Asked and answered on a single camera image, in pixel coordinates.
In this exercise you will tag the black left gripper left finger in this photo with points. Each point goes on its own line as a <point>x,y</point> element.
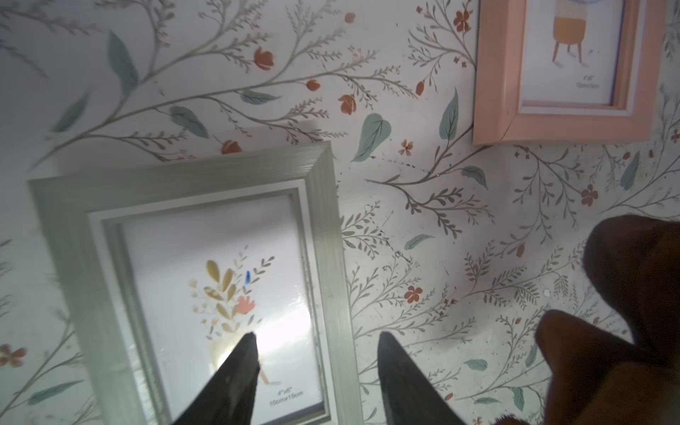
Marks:
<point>229,396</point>

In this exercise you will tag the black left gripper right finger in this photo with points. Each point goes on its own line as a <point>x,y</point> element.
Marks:
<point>409,398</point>

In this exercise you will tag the brown cloth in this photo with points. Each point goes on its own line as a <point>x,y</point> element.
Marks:
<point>627,377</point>

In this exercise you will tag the pink picture frame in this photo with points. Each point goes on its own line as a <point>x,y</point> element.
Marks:
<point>567,71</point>

